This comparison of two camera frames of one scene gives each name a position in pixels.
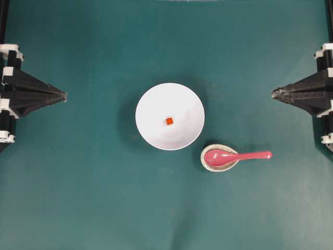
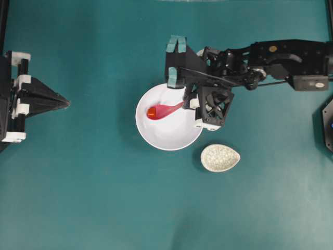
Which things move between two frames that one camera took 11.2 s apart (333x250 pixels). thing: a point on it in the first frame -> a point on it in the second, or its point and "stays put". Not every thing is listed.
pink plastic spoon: [221, 158] -> [158, 111]
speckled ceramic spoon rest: [217, 169] stays put
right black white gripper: [315, 93] -> [188, 67]
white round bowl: [166, 100] stays put
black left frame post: [4, 5] stays put
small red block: [169, 121] -> [151, 112]
